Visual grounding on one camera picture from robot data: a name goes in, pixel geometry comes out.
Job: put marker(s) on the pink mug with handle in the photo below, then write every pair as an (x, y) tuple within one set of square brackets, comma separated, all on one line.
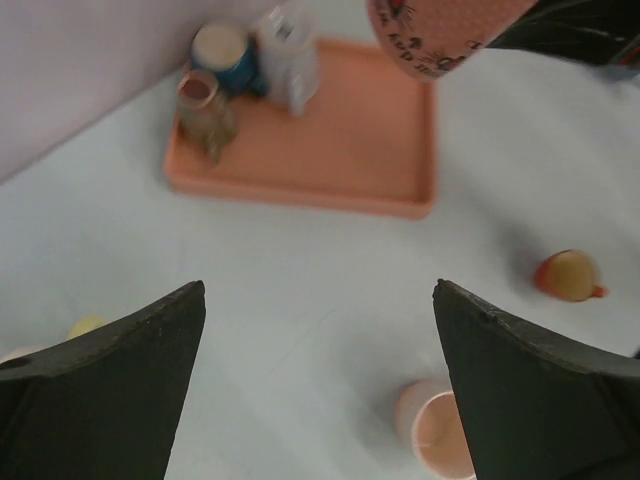
[(429, 38)]

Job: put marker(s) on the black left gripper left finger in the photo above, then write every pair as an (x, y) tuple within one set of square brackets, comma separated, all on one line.
[(106, 404)]

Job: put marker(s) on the small orange mug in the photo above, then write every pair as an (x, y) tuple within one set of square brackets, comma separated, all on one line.
[(570, 275)]

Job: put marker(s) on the yellow faceted mug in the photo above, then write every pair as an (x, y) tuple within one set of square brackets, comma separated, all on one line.
[(86, 325)]

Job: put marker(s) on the brown striped mug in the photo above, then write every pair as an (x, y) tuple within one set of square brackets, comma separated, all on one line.
[(205, 116)]

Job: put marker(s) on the salmon plastic tray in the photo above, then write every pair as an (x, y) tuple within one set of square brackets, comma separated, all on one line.
[(366, 143)]

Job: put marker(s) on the large peach mug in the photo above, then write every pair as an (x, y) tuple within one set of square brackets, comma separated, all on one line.
[(428, 424)]

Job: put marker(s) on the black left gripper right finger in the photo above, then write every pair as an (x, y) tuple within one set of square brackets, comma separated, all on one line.
[(535, 404)]

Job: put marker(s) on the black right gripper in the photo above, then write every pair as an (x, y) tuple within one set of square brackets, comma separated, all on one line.
[(595, 32)]

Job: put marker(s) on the white-grey mug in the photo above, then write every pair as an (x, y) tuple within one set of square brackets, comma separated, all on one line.
[(288, 54)]

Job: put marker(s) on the dark blue mug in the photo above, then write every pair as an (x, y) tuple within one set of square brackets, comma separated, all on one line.
[(226, 51)]

